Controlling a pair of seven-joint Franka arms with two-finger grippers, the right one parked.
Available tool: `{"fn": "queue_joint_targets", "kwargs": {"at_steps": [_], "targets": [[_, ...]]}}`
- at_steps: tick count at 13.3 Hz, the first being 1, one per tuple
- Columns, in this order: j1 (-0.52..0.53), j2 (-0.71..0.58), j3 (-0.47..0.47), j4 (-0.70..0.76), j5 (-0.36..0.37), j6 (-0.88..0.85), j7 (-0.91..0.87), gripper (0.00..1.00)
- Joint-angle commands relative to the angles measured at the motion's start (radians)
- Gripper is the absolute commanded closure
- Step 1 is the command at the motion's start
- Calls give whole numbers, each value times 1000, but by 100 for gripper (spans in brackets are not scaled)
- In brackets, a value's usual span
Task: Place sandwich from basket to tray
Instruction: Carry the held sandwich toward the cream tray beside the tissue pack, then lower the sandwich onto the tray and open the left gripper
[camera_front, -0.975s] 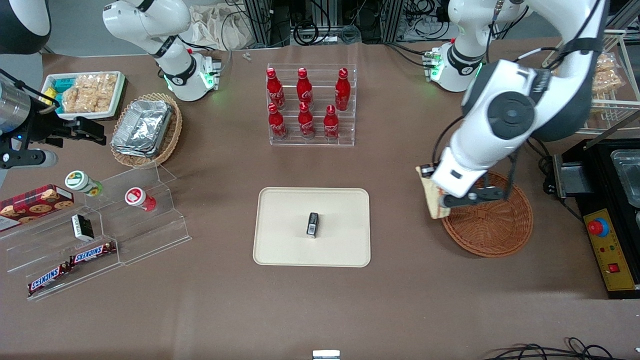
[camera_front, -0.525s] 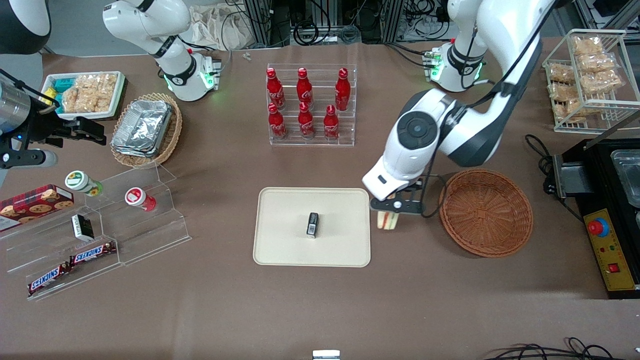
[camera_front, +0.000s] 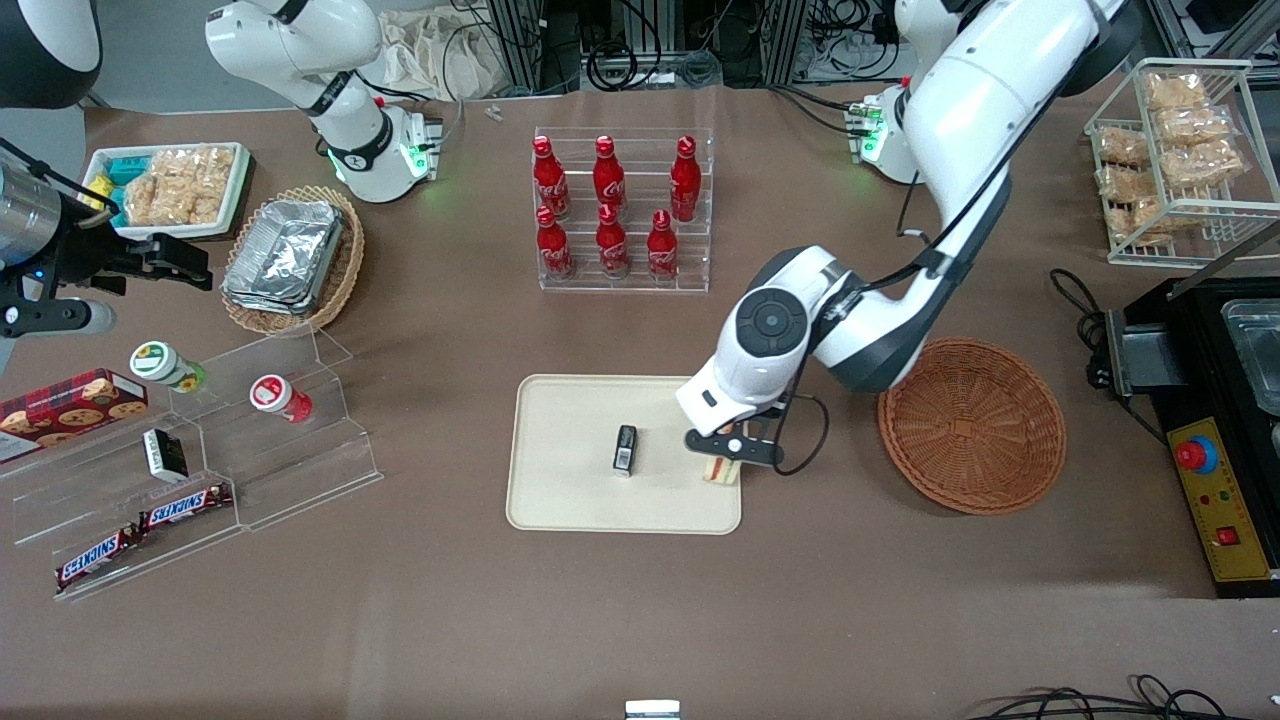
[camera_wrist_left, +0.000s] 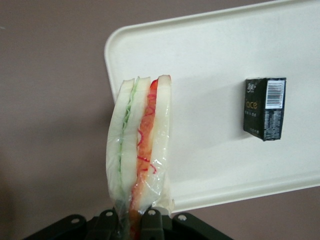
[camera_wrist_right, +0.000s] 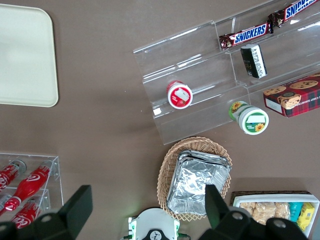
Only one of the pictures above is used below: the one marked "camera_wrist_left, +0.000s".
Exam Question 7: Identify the small black tissue pack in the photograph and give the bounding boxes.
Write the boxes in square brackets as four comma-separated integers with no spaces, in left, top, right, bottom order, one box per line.
[243,76,288,142]

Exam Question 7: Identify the triangle sandwich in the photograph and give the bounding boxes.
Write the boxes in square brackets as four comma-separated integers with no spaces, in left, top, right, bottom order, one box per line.
[105,73,176,240]

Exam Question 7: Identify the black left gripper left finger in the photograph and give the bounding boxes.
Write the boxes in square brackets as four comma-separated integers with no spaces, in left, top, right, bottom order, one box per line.
[97,209,119,240]

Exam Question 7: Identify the beige rectangular tray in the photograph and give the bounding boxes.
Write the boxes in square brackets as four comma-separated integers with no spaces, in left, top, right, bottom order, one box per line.
[103,0,320,208]

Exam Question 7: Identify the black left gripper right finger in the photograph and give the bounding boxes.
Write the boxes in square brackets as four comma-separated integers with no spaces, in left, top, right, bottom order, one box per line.
[140,208,164,240]

